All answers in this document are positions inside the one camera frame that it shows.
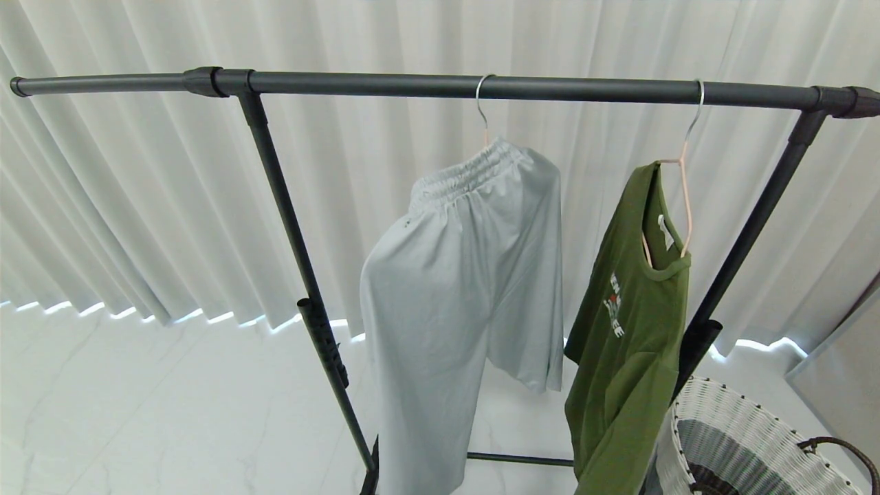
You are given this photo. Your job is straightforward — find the pale grey shorts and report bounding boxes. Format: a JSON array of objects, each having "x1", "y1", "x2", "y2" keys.
[{"x1": 359, "y1": 137, "x2": 566, "y2": 495}]

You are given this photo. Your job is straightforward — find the pink clothes hanger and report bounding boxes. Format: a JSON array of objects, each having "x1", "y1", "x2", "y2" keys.
[
  {"x1": 641, "y1": 79, "x2": 706, "y2": 269},
  {"x1": 474, "y1": 74, "x2": 497, "y2": 149}
]

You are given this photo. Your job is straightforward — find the black clothes rack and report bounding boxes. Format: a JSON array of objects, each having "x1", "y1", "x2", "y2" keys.
[{"x1": 10, "y1": 67, "x2": 880, "y2": 495}]

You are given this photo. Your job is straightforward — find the white laundry basket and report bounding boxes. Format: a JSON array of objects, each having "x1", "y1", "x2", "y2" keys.
[{"x1": 653, "y1": 377, "x2": 880, "y2": 495}]

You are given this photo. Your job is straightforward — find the green garment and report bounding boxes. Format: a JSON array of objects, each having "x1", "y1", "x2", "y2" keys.
[{"x1": 564, "y1": 162, "x2": 692, "y2": 495}]

